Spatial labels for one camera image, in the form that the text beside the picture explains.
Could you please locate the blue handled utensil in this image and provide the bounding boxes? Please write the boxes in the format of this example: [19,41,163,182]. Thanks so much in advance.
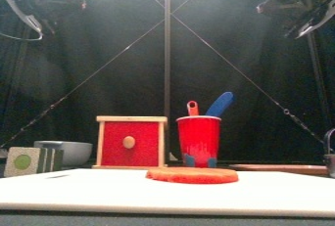
[204,91,234,117]

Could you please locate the red plastic cup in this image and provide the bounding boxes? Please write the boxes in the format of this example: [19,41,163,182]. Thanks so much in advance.
[175,114,222,168]

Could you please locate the brown wooden board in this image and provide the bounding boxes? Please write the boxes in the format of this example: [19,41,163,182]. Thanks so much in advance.
[228,163,330,177]

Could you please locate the pink utensil handle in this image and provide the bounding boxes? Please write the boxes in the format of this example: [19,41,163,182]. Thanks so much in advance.
[186,100,200,117]

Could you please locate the white card with green dot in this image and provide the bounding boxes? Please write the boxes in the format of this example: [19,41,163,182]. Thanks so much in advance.
[3,146,43,178]

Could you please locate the grey bowl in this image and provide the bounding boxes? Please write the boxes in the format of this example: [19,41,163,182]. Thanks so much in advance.
[32,140,94,167]

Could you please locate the thin black cable loop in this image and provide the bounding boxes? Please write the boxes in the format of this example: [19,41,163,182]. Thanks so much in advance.
[0,23,45,42]

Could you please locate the black slanted frame strut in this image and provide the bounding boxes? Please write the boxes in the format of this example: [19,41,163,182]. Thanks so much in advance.
[305,32,334,130]

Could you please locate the diagonal steel brace wire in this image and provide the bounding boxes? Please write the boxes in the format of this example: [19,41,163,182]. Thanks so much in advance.
[126,0,327,145]
[0,0,220,149]

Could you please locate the vertical metal frame pole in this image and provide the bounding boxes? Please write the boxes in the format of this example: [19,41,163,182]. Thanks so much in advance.
[163,0,173,162]

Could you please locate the red wooden drawer box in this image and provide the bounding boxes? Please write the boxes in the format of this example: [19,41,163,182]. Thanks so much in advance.
[91,115,169,170]

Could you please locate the white cutting board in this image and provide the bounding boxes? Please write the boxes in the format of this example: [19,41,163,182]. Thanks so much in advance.
[0,167,335,219]

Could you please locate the metal pot with handle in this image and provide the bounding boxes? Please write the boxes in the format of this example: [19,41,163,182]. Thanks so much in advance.
[322,127,335,179]

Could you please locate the orange round toy pizza base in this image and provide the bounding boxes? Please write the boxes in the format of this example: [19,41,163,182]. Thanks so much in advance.
[145,166,241,185]

